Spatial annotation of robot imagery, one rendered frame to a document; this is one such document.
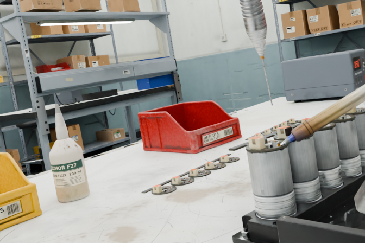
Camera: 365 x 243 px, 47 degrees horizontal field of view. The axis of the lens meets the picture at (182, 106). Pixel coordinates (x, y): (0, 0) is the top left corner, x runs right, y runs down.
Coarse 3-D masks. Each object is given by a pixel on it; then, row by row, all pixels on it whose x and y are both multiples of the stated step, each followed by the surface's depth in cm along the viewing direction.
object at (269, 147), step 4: (268, 140) 26; (272, 140) 26; (276, 140) 26; (280, 140) 26; (268, 144) 25; (272, 144) 24; (276, 144) 25; (248, 148) 25; (264, 148) 24; (268, 148) 24; (272, 148) 24; (276, 148) 24; (280, 148) 24
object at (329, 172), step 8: (320, 136) 28; (328, 136) 28; (336, 136) 28; (320, 144) 28; (328, 144) 28; (336, 144) 28; (320, 152) 28; (328, 152) 28; (336, 152) 28; (320, 160) 28; (328, 160) 28; (336, 160) 28; (320, 168) 28; (328, 168) 28; (336, 168) 28; (320, 176) 28; (328, 176) 28; (336, 176) 28; (320, 184) 28; (328, 184) 28; (336, 184) 28
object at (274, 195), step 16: (256, 160) 24; (272, 160) 24; (288, 160) 25; (256, 176) 25; (272, 176) 24; (288, 176) 25; (256, 192) 25; (272, 192) 24; (288, 192) 25; (256, 208) 25; (272, 208) 24; (288, 208) 24
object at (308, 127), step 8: (360, 88) 24; (352, 96) 24; (360, 96) 23; (336, 104) 24; (344, 104) 24; (352, 104) 23; (320, 112) 24; (328, 112) 24; (336, 112) 24; (344, 112) 24; (312, 120) 24; (320, 120) 24; (328, 120) 24; (296, 128) 24; (304, 128) 24; (312, 128) 24; (320, 128) 24; (296, 136) 24; (304, 136) 24
